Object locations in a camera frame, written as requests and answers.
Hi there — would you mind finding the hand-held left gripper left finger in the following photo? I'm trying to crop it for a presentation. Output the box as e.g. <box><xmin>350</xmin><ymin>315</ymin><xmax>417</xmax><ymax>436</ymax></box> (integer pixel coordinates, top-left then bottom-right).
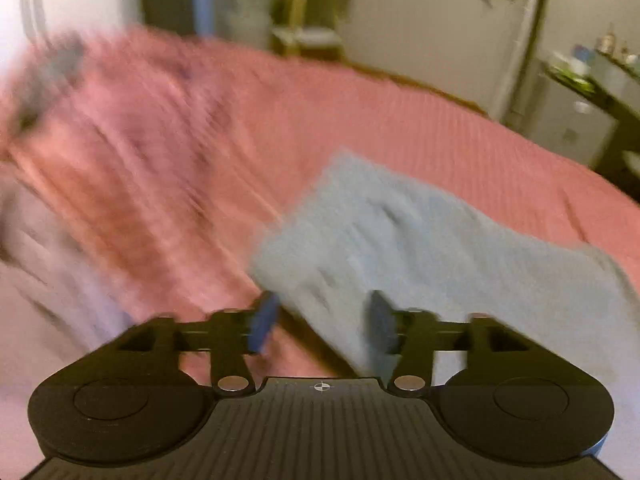
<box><xmin>113</xmin><ymin>290</ymin><xmax>282</xmax><ymax>397</ymax></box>

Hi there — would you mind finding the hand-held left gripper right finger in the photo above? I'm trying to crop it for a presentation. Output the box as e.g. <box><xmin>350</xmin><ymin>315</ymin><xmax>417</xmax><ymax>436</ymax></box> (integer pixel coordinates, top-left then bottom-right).
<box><xmin>367</xmin><ymin>290</ymin><xmax>532</xmax><ymax>397</ymax></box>

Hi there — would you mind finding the grey sweater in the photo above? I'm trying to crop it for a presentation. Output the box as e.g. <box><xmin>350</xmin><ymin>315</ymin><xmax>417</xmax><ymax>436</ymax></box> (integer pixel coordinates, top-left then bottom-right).
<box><xmin>249</xmin><ymin>149</ymin><xmax>640</xmax><ymax>378</ymax></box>

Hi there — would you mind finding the pink ribbed blanket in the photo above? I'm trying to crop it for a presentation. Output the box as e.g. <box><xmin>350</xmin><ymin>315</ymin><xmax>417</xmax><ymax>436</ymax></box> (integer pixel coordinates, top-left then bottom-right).
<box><xmin>0</xmin><ymin>25</ymin><xmax>640</xmax><ymax>392</ymax></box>

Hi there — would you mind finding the pale bed sheet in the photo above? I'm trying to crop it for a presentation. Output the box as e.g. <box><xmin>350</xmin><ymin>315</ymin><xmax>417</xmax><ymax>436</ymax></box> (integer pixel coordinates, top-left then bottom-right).
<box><xmin>0</xmin><ymin>180</ymin><xmax>133</xmax><ymax>480</ymax></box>

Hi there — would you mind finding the white tall cabinet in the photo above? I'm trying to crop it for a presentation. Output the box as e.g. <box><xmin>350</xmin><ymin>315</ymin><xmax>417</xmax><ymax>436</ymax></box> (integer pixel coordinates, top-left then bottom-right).
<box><xmin>492</xmin><ymin>0</ymin><xmax>552</xmax><ymax>128</ymax></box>

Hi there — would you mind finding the wooden shelf unit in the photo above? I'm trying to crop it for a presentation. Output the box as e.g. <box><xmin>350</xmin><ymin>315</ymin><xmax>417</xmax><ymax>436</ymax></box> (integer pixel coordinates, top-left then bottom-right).
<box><xmin>269</xmin><ymin>0</ymin><xmax>352</xmax><ymax>61</ymax></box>

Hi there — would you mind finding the dark grey cloth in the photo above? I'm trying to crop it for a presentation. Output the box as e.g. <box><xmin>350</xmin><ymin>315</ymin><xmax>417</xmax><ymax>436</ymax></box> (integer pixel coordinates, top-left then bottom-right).
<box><xmin>9</xmin><ymin>34</ymin><xmax>87</xmax><ymax>133</ymax></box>

